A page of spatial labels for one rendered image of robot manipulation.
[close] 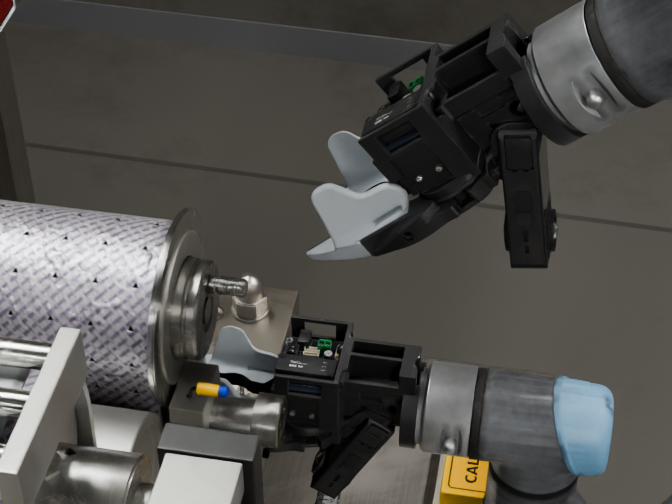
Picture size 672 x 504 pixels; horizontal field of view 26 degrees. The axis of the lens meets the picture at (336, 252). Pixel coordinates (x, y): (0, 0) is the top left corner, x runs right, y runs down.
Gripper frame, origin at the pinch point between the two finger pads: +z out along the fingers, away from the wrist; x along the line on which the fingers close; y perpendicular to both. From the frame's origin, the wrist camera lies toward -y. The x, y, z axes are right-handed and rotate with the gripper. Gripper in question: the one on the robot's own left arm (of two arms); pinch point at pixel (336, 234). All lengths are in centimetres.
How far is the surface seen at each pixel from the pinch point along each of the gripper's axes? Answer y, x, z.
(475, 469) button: -38.0, -15.0, 18.1
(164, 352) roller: 1.5, 6.1, 13.5
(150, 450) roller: -4.1, 8.4, 19.6
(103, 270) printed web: 8.3, 3.8, 13.9
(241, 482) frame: 7.0, 30.3, -6.9
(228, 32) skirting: -56, -213, 133
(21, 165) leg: -10, -79, 88
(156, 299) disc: 5.3, 5.8, 10.6
